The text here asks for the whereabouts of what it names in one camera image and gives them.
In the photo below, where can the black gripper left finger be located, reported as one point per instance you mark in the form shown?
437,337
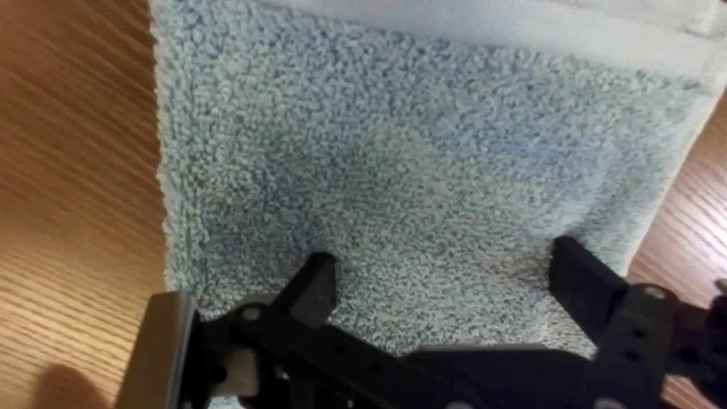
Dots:
310,290

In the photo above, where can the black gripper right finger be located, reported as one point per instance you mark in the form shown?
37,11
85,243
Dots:
586,285

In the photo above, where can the blue towel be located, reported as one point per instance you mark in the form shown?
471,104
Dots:
422,159

